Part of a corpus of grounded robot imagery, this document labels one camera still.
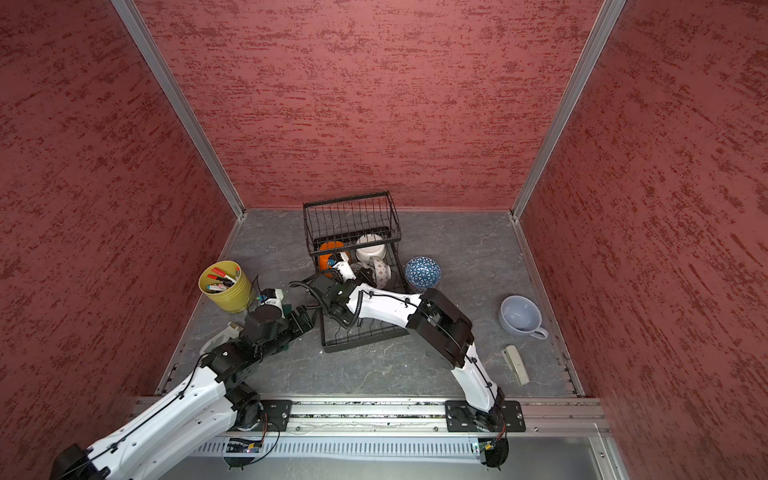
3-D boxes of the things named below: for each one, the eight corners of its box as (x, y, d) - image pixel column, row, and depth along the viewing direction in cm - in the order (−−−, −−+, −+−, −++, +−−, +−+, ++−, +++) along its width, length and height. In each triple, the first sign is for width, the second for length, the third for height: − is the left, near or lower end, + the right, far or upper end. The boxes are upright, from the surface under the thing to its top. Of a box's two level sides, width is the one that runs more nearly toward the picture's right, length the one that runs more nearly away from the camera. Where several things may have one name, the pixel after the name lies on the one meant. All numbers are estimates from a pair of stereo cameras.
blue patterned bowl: (405, 293, 100) (406, 278, 92) (404, 272, 105) (405, 256, 98) (437, 294, 100) (441, 278, 92) (435, 272, 105) (439, 256, 98)
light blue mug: (499, 342, 89) (506, 333, 83) (491, 305, 96) (497, 295, 91) (538, 342, 89) (548, 333, 83) (526, 306, 96) (535, 295, 91)
